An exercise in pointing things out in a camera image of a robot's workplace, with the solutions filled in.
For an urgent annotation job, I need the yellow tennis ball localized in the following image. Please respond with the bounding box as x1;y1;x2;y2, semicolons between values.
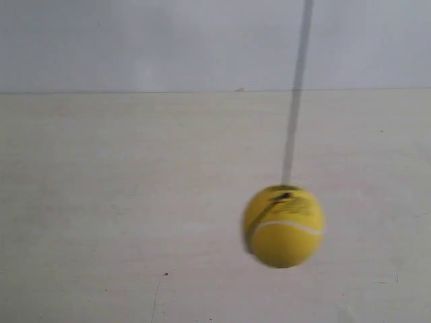
242;184;326;268

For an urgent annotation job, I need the black hanging string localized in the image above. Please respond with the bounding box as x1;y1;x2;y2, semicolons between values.
281;0;314;188

